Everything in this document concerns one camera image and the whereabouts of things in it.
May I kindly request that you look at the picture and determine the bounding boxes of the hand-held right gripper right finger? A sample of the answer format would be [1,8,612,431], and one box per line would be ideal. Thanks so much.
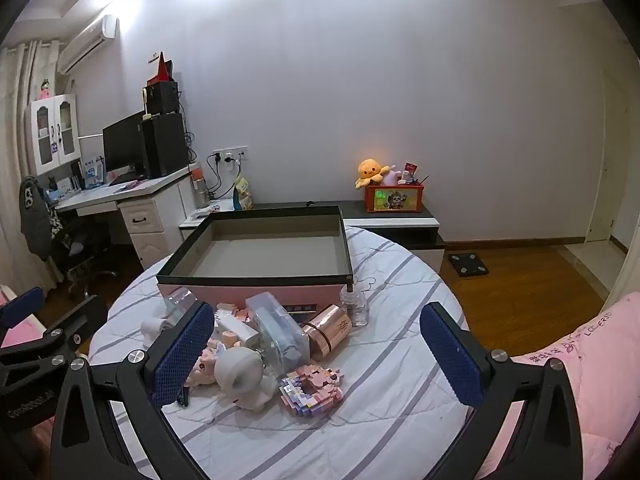
[420,302,586,480]

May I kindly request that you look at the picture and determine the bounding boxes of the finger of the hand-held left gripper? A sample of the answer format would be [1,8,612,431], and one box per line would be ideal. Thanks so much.
[35,294,108,361]
[0,287,45,348]

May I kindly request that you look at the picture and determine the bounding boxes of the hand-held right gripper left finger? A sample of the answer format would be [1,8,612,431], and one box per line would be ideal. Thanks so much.
[50,302,215,480]

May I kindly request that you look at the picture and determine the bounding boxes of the pink doll figure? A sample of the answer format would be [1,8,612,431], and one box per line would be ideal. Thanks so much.
[185,345,223,388]

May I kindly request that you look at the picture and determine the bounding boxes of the white plastic gadget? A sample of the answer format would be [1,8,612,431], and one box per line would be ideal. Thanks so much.
[140,310,176,348]

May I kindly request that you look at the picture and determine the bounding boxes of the white astronaut figure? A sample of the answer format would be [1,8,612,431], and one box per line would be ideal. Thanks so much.
[217,347,278,413]

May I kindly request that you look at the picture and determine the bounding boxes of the pink storage box black rim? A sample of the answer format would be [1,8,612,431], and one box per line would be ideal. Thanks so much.
[156,205,354,318]

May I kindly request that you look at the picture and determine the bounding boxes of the clear plastic box blue contents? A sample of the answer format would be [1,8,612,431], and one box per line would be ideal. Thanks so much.
[245,292,311,376]

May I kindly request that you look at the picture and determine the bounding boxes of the rose gold tin can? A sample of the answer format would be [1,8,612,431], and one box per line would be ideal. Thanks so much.
[300,304,351,361]

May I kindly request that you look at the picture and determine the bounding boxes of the pink purple block figure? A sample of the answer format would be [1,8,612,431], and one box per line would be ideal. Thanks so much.
[278,364,346,418]

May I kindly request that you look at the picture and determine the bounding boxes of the pink pillow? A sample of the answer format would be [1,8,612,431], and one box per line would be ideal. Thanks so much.
[0,287,56,466]

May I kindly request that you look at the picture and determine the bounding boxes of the white rectangular box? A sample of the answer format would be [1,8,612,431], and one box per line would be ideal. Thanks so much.
[216,310,258,348]

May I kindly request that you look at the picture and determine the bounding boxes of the white striped bedsheet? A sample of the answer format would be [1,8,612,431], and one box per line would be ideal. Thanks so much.
[87,225,476,480]

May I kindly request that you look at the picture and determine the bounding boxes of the black office chair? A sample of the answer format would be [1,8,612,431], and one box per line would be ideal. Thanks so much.
[50,210,118,301]

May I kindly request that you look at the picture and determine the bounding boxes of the black bathroom scale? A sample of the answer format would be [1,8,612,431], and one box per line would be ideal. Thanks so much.
[447,252,490,278]

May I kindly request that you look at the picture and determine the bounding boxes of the dark grey jacket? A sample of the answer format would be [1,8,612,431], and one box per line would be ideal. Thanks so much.
[20,176,56,261]

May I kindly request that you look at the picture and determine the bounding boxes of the glass bottle with wooden stick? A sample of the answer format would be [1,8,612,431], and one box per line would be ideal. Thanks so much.
[341,276,371,328]

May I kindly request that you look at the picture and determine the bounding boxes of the white desk with drawers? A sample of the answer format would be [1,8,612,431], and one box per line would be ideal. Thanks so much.
[52,162,198,271]

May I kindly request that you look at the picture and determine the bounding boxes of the blue and gold box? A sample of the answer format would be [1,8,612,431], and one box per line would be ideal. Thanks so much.
[282,302,321,326]

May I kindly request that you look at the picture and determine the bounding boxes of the black and white low cabinet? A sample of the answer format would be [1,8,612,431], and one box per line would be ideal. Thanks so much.
[179,201,446,271]

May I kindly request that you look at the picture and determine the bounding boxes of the beige curtain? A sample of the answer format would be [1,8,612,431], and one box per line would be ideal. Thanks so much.
[0,40,66,291]

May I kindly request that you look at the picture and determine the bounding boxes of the pink quilt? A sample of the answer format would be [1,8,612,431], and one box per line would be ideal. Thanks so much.
[470,292,640,480]

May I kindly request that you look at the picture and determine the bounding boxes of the blue and white box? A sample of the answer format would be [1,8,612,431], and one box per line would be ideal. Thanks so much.
[82,157,107,188]

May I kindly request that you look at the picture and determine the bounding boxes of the red printed storage box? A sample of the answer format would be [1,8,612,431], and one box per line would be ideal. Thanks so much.
[364,182,425,213]

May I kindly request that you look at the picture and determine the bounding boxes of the clear bottle orange cap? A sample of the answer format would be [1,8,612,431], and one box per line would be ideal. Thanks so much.
[192,162,208,208]

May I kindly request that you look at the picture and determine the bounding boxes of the yellow snack bag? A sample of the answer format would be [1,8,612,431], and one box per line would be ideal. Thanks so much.
[234,176,255,211]

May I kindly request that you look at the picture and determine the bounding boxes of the white glass-door cabinet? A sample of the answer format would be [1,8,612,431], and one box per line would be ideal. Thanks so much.
[25,92,82,177]

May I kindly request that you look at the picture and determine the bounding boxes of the black computer monitor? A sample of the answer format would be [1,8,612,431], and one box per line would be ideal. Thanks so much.
[102,110,147,175]

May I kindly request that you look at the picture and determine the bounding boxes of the black computer tower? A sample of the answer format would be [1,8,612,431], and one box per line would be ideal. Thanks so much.
[141,112,190,179]

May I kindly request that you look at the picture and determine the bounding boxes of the orange octopus plush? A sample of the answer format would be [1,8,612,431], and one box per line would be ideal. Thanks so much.
[355,158,393,190]

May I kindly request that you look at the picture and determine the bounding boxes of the black speaker box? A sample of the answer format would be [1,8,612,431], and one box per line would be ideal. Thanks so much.
[145,81,180,116]

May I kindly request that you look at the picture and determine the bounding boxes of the white door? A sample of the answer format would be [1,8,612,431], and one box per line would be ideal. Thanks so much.
[585,67,631,243]

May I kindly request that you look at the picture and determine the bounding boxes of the red triangular ornament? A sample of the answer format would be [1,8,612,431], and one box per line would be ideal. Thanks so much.
[147,51,174,86]

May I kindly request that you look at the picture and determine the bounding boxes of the white air conditioner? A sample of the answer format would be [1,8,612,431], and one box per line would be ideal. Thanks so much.
[56,15,118,75]

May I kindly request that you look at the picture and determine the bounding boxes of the black power cable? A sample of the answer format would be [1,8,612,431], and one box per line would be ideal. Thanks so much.
[185,100,241,201]

